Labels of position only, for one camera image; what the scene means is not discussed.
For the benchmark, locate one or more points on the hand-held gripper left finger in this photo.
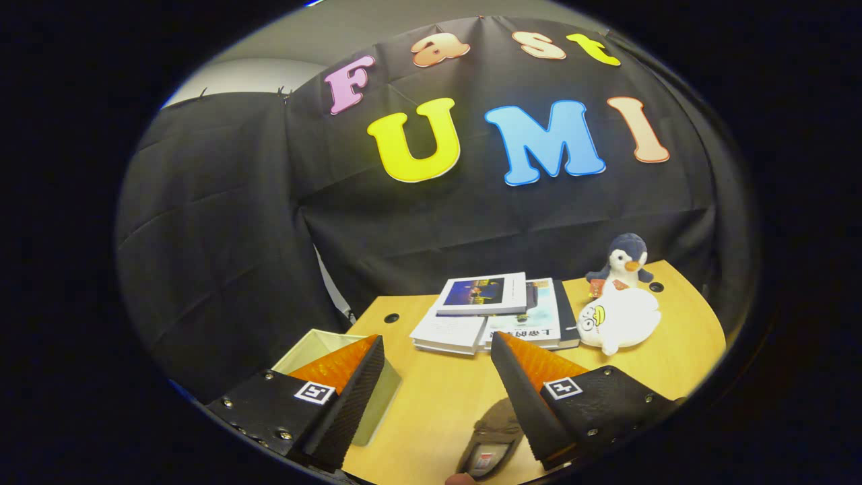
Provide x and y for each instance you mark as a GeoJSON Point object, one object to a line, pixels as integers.
{"type": "Point", "coordinates": [343, 417]}

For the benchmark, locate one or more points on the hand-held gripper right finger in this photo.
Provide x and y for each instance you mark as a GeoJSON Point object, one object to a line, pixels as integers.
{"type": "Point", "coordinates": [528, 411]}

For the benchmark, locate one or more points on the brown fuzzy shoe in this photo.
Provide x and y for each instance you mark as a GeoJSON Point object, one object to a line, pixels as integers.
{"type": "Point", "coordinates": [495, 424]}

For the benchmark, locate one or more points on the green fabric storage box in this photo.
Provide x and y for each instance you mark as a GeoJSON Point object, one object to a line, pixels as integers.
{"type": "Point", "coordinates": [384, 397]}

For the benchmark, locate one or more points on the book with pale teal cover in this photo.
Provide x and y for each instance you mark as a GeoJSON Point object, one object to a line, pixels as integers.
{"type": "Point", "coordinates": [532, 323]}

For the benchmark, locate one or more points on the black book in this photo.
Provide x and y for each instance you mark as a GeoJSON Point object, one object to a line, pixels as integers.
{"type": "Point", "coordinates": [567, 316]}

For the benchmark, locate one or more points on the book with blue picture cover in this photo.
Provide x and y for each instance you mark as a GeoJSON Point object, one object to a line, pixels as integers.
{"type": "Point", "coordinates": [481, 293]}

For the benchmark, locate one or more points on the white plush toy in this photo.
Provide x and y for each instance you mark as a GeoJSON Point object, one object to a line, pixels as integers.
{"type": "Point", "coordinates": [623, 316]}

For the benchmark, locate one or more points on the navy penguin plush toy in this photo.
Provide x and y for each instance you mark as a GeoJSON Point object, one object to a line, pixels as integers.
{"type": "Point", "coordinates": [626, 256]}

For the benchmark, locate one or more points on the black backdrop cloth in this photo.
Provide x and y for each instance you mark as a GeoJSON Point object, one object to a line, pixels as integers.
{"type": "Point", "coordinates": [471, 215]}

